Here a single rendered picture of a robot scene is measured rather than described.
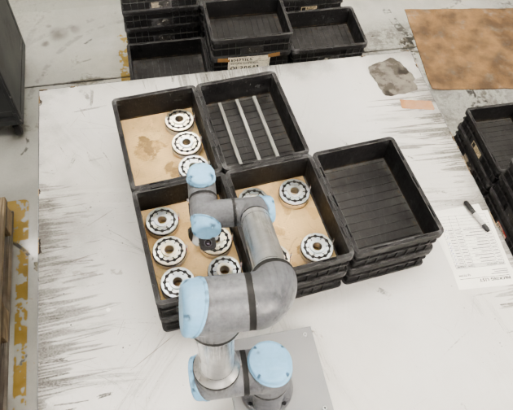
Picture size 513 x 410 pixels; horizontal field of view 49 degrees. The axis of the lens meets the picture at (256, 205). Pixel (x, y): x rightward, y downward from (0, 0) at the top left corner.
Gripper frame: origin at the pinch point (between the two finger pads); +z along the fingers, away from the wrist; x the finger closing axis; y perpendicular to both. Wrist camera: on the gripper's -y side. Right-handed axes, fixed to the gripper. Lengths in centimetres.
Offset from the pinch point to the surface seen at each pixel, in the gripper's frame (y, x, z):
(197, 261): -4.4, 3.5, 2.1
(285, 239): -2.8, -25.4, 2.1
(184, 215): 13.1, 4.4, 2.1
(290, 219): 4.2, -29.0, 2.0
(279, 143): 35.8, -34.1, 2.1
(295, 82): 76, -53, 15
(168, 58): 147, -8, 58
